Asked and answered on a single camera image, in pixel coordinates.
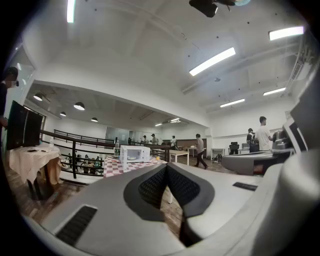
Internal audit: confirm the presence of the white microwave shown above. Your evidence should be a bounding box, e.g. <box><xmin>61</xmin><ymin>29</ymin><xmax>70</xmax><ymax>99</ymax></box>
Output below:
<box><xmin>119</xmin><ymin>145</ymin><xmax>151</xmax><ymax>172</ymax></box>

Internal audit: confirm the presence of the long ceiling light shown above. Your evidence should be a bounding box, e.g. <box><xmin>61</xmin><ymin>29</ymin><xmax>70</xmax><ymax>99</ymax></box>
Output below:
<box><xmin>268</xmin><ymin>25</ymin><xmax>305</xmax><ymax>42</ymax></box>
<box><xmin>66</xmin><ymin>0</ymin><xmax>76</xmax><ymax>24</ymax></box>
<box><xmin>262</xmin><ymin>87</ymin><xmax>287</xmax><ymax>97</ymax></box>
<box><xmin>219</xmin><ymin>98</ymin><xmax>246</xmax><ymax>109</ymax></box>
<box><xmin>188</xmin><ymin>47</ymin><xmax>237</xmax><ymax>77</ymax></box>

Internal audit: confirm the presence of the red checkered tablecloth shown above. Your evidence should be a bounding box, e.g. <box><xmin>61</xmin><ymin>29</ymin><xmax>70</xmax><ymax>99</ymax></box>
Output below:
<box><xmin>103</xmin><ymin>154</ymin><xmax>169</xmax><ymax>179</ymax></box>

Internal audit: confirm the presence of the black head-worn camera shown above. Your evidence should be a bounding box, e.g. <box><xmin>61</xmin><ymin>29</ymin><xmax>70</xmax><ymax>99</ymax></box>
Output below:
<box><xmin>188</xmin><ymin>0</ymin><xmax>251</xmax><ymax>18</ymax></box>

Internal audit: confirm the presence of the large black screen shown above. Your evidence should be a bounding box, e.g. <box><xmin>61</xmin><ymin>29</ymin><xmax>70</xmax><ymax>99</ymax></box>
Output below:
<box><xmin>6</xmin><ymin>100</ymin><xmax>44</xmax><ymax>151</ymax></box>

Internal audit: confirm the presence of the white desk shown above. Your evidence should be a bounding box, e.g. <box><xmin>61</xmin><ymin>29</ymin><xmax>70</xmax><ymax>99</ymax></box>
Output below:
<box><xmin>186</xmin><ymin>146</ymin><xmax>207</xmax><ymax>158</ymax></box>
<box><xmin>210</xmin><ymin>147</ymin><xmax>226</xmax><ymax>161</ymax></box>

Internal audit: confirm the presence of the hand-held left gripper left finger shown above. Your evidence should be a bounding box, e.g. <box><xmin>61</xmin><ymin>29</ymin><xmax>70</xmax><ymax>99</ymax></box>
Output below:
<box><xmin>22</xmin><ymin>161</ymin><xmax>187</xmax><ymax>256</ymax></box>

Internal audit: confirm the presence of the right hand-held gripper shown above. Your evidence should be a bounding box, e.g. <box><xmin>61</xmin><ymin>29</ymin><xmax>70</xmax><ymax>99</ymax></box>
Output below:
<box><xmin>221</xmin><ymin>72</ymin><xmax>320</xmax><ymax>177</ymax></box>

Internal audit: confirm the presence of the black railing with wooden handrail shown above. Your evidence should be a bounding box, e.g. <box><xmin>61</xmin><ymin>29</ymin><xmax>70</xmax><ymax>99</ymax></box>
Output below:
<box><xmin>39</xmin><ymin>129</ymin><xmax>171</xmax><ymax>180</ymax></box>

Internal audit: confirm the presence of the black pedestal table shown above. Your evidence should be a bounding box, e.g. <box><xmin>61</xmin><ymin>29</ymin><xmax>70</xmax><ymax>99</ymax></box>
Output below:
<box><xmin>26</xmin><ymin>163</ymin><xmax>55</xmax><ymax>202</ymax></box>

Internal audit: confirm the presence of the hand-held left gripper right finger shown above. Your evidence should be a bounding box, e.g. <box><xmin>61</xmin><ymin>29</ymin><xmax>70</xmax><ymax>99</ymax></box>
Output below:
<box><xmin>166</xmin><ymin>161</ymin><xmax>270</xmax><ymax>251</ymax></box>

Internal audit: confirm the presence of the black metal railing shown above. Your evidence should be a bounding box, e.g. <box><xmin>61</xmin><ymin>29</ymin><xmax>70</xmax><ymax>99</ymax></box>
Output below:
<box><xmin>53</xmin><ymin>129</ymin><xmax>116</xmax><ymax>144</ymax></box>

